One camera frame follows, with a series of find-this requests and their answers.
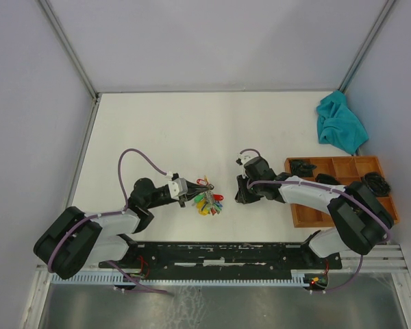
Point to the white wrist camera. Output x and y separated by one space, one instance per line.
244 158
176 185

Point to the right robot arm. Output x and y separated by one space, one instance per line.
360 221

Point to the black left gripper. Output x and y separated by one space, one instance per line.
193 190

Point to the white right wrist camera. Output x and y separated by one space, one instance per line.
244 158

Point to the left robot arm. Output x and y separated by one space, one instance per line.
76 239

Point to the grey cable duct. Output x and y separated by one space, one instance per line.
113 277

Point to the teal cloth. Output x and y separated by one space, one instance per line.
337 125

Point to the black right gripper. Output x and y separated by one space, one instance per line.
242 196

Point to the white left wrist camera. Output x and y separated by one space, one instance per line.
176 185

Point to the metal keyring with coloured keys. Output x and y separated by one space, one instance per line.
208 202

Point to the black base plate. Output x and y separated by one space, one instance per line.
161 260

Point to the wooden compartment tray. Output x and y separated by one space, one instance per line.
345 170

